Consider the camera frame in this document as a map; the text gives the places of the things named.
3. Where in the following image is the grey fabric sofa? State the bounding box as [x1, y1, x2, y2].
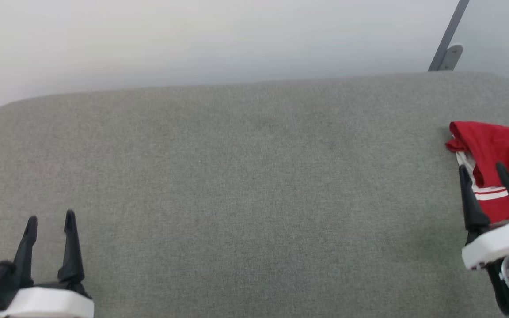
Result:
[0, 71, 509, 318]

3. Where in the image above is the red and white garment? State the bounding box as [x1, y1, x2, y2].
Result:
[445, 121, 509, 225]

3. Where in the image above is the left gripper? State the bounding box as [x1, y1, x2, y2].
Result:
[0, 209, 95, 318]

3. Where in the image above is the grey metal post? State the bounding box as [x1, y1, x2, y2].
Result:
[428, 0, 471, 72]

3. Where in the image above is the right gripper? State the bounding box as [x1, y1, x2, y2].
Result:
[458, 162, 509, 271]

